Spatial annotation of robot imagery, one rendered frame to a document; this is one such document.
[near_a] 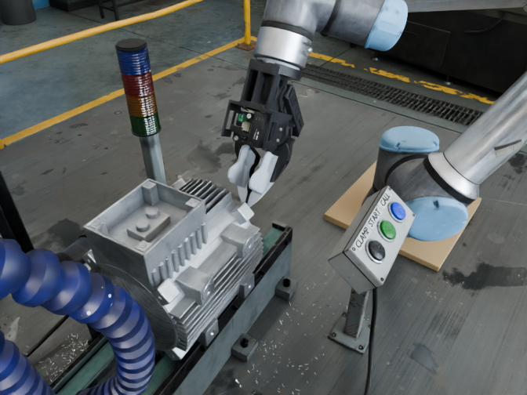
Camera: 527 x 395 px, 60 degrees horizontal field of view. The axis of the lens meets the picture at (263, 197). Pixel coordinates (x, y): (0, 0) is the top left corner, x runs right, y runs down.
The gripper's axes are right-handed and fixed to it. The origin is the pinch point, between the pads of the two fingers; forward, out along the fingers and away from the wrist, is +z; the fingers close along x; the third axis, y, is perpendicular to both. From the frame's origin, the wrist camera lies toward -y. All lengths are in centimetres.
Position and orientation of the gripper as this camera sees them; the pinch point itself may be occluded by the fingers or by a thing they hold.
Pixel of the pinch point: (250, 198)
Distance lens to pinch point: 70.1
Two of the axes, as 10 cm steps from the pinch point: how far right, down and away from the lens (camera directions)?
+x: 8.7, 3.1, -3.9
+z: -2.5, 9.5, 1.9
